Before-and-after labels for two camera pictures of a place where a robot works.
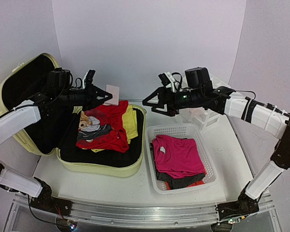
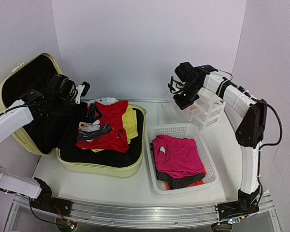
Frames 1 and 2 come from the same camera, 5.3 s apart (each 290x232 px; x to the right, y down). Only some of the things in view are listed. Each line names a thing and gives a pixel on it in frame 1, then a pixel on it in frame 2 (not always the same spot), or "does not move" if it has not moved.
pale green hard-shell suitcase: [22, 82] does not move
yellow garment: [129, 119] does not move
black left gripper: [92, 101] -> [81, 116]
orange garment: [196, 183] does not move
